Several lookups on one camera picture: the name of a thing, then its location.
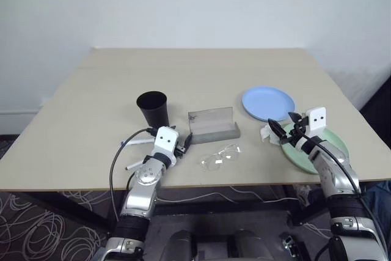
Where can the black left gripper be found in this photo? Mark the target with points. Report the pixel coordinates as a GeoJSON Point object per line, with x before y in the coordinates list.
{"type": "Point", "coordinates": [181, 151]}

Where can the blue capped white marker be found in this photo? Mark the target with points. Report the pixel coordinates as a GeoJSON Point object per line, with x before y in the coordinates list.
{"type": "Point", "coordinates": [137, 142]}

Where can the dark rounded shape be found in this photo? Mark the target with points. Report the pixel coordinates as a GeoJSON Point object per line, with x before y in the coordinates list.
{"type": "Point", "coordinates": [180, 245]}

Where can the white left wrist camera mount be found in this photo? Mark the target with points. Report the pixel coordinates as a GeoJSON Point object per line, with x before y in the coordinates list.
{"type": "Point", "coordinates": [166, 139]}

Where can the black capped white marker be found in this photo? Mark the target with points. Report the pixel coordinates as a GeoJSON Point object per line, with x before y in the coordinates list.
{"type": "Point", "coordinates": [133, 165]}

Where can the transparent grey glasses case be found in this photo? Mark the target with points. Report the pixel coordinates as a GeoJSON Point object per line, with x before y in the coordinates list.
{"type": "Point", "coordinates": [214, 126]}

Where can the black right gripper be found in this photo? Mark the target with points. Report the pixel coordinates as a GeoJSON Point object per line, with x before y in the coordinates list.
{"type": "Point", "coordinates": [297, 135]}

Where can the blue fabric object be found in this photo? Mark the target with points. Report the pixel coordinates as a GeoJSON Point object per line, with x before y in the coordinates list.
{"type": "Point", "coordinates": [380, 200]}

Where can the crumpled white tissue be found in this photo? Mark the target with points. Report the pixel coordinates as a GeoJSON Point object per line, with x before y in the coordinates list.
{"type": "Point", "coordinates": [266, 135]}

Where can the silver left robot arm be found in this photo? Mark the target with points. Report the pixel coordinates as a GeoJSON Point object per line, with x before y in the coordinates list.
{"type": "Point", "coordinates": [137, 195]}

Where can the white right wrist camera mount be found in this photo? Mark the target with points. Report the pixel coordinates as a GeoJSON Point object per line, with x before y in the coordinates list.
{"type": "Point", "coordinates": [317, 119]}

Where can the black table frame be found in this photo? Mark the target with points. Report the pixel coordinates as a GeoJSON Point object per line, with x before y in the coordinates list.
{"type": "Point", "coordinates": [220, 207]}

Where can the black plastic cup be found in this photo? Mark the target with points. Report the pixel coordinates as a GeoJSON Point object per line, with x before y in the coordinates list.
{"type": "Point", "coordinates": [153, 109]}

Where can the green plate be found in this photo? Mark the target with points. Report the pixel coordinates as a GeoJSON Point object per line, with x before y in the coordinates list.
{"type": "Point", "coordinates": [334, 145]}

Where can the clear frame eyeglasses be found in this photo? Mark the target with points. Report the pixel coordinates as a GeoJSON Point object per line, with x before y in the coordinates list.
{"type": "Point", "coordinates": [218, 160]}

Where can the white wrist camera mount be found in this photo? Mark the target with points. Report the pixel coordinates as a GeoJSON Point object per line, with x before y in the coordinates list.
{"type": "Point", "coordinates": [317, 119]}
{"type": "Point", "coordinates": [166, 139]}

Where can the small metal bracket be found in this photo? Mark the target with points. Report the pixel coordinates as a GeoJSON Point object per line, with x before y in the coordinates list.
{"type": "Point", "coordinates": [287, 244]}

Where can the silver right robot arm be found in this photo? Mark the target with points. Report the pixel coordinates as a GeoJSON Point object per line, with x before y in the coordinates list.
{"type": "Point", "coordinates": [339, 178]}

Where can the blue plate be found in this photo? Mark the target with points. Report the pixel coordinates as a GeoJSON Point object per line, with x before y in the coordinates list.
{"type": "Point", "coordinates": [267, 102]}

